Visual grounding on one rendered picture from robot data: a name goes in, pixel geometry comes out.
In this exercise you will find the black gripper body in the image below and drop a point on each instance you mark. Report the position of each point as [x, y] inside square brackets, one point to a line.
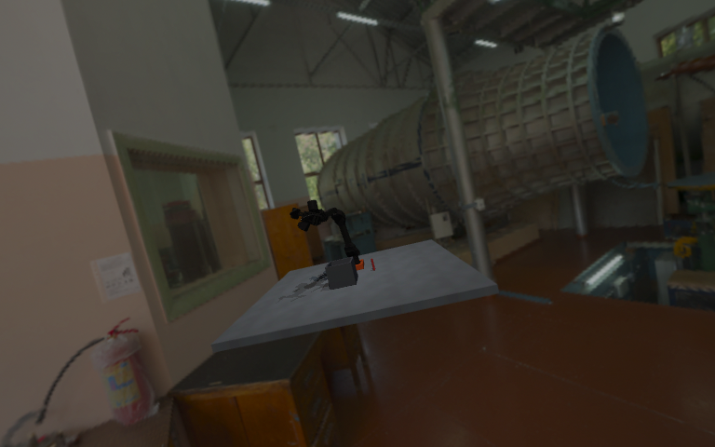
[307, 213]

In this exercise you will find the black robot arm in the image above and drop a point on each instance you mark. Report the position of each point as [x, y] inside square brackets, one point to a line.
[339, 218]

